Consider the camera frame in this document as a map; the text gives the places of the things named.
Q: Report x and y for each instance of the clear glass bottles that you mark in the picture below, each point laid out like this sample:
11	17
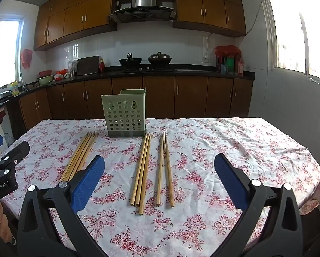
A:
72	69

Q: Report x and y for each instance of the green basin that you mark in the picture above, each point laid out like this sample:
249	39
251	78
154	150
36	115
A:
45	80

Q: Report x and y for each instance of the dark lidded pot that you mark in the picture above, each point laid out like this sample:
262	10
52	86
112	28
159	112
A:
160	59

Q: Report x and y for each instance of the small blue box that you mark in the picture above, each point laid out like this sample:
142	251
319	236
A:
224	69

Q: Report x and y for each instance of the bundle of chopsticks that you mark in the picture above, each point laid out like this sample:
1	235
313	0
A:
75	155

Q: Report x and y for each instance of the red basin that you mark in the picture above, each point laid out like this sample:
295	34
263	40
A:
45	73

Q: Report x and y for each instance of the red and white bag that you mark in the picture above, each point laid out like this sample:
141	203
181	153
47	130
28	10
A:
61	74

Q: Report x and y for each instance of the wooden cabinets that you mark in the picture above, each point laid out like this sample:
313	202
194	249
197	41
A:
77	16
192	96

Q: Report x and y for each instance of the red packet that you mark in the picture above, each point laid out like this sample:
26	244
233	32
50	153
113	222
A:
240	67

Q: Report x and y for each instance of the metal faucet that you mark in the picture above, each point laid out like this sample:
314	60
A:
23	81

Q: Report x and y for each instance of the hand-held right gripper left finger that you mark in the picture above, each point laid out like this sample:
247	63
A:
87	182

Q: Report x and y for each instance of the large bright window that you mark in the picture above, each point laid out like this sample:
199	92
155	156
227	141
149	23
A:
291	32

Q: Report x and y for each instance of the green perforated utensil holder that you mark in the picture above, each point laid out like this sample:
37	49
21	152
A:
122	117

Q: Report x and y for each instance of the red bottle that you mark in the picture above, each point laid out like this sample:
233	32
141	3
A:
102	66

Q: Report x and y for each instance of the yellow detergent bottle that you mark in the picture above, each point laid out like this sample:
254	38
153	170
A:
14	88

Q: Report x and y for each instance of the dark wooden cutting board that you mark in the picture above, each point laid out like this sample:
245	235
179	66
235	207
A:
87	65

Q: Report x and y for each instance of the green box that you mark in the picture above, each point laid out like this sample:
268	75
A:
231	64

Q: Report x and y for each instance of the red plastic bags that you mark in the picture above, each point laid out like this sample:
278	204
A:
226	50

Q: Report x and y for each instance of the hanging red plastic bag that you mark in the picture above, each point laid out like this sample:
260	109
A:
26	59

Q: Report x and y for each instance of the black wok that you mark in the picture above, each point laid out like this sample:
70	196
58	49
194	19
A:
130	62

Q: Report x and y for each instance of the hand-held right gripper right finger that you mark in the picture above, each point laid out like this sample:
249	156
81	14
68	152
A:
229	182

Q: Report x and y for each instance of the white wall socket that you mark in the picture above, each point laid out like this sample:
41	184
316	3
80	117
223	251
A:
207	59

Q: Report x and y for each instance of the wooden upper cabinets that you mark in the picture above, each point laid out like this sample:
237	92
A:
77	16

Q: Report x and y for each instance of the small sliding window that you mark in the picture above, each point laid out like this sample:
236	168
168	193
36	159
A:
5	53

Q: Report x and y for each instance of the wooden lower cabinets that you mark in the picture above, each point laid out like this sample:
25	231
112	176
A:
192	96

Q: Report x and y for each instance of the floral white tablecloth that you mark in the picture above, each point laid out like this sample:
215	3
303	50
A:
202	152

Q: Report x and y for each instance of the black kitchen countertop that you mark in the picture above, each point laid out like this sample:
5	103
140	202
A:
192	71

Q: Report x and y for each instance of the built-in gas stove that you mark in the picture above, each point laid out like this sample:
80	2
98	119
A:
149	70

